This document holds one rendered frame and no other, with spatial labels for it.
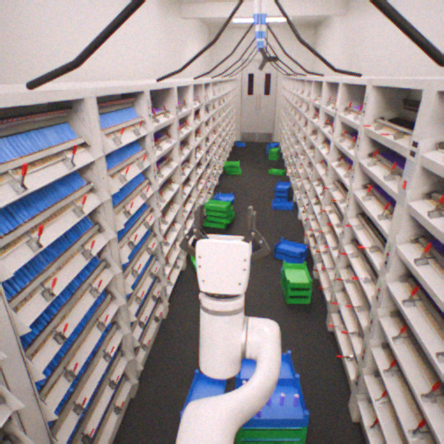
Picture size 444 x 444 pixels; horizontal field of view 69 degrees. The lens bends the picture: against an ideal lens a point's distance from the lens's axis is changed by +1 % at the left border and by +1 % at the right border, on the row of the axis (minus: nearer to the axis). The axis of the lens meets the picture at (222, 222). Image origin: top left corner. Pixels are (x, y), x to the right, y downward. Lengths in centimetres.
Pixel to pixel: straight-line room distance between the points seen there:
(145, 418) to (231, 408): 163
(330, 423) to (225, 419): 167
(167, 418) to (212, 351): 154
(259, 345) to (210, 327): 9
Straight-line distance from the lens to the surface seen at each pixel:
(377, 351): 184
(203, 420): 57
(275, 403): 171
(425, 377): 151
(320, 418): 221
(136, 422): 218
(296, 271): 300
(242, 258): 58
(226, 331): 62
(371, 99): 206
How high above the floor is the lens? 177
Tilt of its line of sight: 24 degrees down
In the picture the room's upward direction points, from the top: straight up
